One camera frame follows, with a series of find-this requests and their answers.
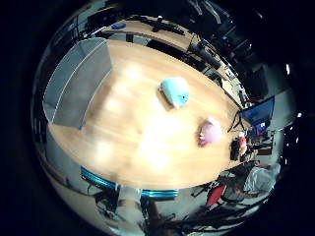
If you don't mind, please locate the light blue plush toy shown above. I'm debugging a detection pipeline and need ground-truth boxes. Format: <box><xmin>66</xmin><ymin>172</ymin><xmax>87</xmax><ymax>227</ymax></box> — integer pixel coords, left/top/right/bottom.
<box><xmin>158</xmin><ymin>76</ymin><xmax>191</xmax><ymax>110</ymax></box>

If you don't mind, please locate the pink plush toy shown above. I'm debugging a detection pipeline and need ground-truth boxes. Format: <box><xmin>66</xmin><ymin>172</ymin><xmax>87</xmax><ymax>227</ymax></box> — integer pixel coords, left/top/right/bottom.
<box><xmin>197</xmin><ymin>117</ymin><xmax>224</xmax><ymax>148</ymax></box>

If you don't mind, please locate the black cylindrical device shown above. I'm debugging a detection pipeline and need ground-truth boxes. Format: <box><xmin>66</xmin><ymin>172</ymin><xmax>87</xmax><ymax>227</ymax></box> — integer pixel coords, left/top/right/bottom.
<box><xmin>188</xmin><ymin>41</ymin><xmax>222</xmax><ymax>71</ymax></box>

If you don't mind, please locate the black clamp stand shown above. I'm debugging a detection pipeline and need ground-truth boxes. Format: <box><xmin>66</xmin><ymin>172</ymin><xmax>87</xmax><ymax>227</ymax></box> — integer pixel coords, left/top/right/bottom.
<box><xmin>130</xmin><ymin>15</ymin><xmax>186</xmax><ymax>36</ymax></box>

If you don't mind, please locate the red chair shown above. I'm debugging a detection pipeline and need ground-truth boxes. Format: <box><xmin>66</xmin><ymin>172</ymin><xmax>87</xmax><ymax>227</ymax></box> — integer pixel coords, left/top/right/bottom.
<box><xmin>206</xmin><ymin>184</ymin><xmax>228</xmax><ymax>207</ymax></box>

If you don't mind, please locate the laptop with blue screen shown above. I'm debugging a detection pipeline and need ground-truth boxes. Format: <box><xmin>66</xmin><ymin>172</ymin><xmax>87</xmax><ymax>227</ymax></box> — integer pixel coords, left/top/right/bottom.
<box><xmin>239</xmin><ymin>95</ymin><xmax>276</xmax><ymax>127</ymax></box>

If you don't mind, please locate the seated person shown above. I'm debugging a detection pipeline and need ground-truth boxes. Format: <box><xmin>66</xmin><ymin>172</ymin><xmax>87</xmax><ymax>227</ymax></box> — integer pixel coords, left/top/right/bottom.
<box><xmin>219</xmin><ymin>160</ymin><xmax>282</xmax><ymax>199</ymax></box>

